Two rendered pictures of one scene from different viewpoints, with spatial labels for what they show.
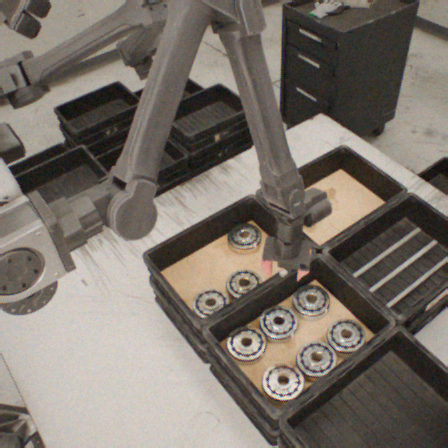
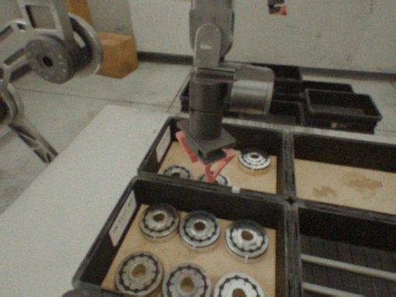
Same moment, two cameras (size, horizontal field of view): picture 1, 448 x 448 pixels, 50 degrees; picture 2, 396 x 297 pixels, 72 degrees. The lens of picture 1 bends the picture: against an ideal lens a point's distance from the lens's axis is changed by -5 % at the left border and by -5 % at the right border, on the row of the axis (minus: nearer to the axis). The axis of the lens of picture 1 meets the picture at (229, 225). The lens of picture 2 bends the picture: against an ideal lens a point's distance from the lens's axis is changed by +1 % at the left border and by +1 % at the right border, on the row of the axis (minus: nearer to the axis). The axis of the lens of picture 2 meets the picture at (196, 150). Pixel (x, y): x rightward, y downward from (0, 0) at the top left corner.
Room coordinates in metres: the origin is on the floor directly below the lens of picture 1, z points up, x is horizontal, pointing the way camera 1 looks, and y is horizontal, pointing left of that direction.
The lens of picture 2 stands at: (0.43, -0.40, 1.43)
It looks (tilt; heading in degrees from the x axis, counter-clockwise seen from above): 39 degrees down; 47
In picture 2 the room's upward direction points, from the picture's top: straight up
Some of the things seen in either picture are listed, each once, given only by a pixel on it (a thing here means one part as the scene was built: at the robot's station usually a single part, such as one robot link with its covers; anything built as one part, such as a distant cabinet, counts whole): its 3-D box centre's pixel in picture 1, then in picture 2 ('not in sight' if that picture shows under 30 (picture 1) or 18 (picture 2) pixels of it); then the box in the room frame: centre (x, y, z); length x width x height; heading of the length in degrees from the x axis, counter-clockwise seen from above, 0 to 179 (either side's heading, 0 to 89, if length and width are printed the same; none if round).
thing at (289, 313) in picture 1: (278, 321); (199, 227); (0.71, -0.12, 0.86); 0.10 x 0.10 x 0.01
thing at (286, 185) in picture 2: (228, 255); (217, 152); (0.90, 0.01, 0.92); 0.40 x 0.30 x 0.02; 124
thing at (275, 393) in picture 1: (283, 381); (139, 272); (0.54, -0.11, 0.86); 0.10 x 0.10 x 0.01
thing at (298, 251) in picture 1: (287, 243); (205, 121); (0.71, -0.12, 1.17); 0.10 x 0.07 x 0.07; 78
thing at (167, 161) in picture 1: (143, 184); (267, 131); (1.89, 0.42, 0.31); 0.40 x 0.30 x 0.34; 125
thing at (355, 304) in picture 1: (298, 338); (193, 253); (0.65, -0.16, 0.87); 0.40 x 0.30 x 0.11; 124
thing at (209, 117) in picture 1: (208, 143); (329, 131); (2.11, 0.09, 0.37); 0.40 x 0.30 x 0.45; 125
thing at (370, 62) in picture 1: (342, 75); not in sight; (2.61, -0.72, 0.45); 0.60 x 0.45 x 0.90; 125
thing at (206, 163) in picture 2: (293, 265); (209, 158); (0.71, -0.14, 1.10); 0.07 x 0.07 x 0.09; 78
